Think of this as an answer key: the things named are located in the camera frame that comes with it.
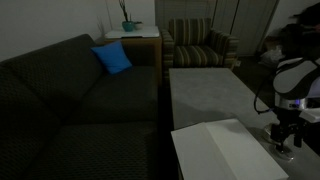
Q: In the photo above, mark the white tray on side table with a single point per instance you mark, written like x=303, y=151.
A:
x=144, y=32

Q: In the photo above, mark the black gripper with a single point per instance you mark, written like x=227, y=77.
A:
x=290, y=122

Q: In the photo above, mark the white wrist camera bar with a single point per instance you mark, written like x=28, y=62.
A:
x=311, y=115

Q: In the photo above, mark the blue throw pillow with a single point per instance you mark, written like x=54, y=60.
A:
x=113, y=57

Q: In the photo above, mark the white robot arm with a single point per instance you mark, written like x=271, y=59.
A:
x=296, y=82

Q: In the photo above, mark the dark grey fabric sofa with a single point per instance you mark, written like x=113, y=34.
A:
x=64, y=116

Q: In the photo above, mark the striped armchair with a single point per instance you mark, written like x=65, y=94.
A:
x=192, y=43

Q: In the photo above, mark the grey coffee table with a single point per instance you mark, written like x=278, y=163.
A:
x=208, y=94

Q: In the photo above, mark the teal plant pot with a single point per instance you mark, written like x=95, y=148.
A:
x=128, y=26

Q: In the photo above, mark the small white plant pot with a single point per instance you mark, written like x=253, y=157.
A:
x=138, y=25

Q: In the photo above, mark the white hardcover book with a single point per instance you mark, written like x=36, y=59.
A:
x=223, y=150

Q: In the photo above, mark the wooden side table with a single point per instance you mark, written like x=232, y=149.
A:
x=145, y=52

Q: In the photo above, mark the white bag on floor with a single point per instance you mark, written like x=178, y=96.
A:
x=272, y=57

